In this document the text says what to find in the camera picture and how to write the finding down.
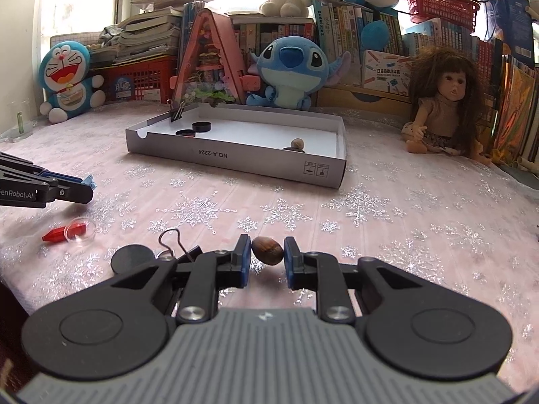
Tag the white cardboard box tray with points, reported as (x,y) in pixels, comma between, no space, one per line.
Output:
(252,130)

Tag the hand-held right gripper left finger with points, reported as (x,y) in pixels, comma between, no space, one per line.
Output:
(242,261)

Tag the thick black round puck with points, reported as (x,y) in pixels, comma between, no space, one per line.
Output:
(132,256)

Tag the wooden drawer box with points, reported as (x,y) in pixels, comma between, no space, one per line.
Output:
(358,99)

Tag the red plastic basket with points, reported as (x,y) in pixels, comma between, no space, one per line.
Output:
(139,80)

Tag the brown nut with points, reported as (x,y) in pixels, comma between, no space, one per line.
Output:
(297,143)
(267,250)

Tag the small black round lid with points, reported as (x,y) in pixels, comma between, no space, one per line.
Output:
(185,133)
(201,126)

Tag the pink triangular miniature house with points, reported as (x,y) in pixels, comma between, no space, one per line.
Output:
(210,63)

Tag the blue robot cat plush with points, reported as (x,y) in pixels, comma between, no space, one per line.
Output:
(67,80)

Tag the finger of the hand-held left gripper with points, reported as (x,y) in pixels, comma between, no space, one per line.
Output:
(73,193)
(25,166)

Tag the large black binder clip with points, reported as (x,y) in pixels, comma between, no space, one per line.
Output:
(177,246)

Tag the dark blue box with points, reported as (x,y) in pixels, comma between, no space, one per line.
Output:
(507,25)

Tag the row of upright books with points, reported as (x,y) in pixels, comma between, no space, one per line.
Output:
(442,38)

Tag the red mesh basket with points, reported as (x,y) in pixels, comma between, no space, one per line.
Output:
(442,6)

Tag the red plastic stamp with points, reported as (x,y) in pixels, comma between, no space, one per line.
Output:
(63,233)

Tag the stack of books and papers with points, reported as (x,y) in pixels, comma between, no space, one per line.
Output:
(147,29)

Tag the row of colourful picture books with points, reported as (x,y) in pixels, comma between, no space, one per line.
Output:
(518,101)

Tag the clear stand with green piece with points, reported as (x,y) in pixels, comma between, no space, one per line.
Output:
(19,124)

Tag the blue file folders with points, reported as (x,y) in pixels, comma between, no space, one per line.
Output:
(187,29)

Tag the small black binder clip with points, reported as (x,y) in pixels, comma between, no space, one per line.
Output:
(179,111)

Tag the blue alien plush toy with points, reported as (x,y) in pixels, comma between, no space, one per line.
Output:
(292,67)

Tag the white printed carton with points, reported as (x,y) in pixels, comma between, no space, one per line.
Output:
(387,71)

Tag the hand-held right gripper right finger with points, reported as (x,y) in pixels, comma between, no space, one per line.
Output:
(289,261)

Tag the window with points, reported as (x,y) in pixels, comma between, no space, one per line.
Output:
(80,8)

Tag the pink snowflake tablecloth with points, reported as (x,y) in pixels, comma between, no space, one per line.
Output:
(400,227)

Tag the brown-haired doll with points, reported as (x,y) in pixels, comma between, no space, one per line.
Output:
(446,105)

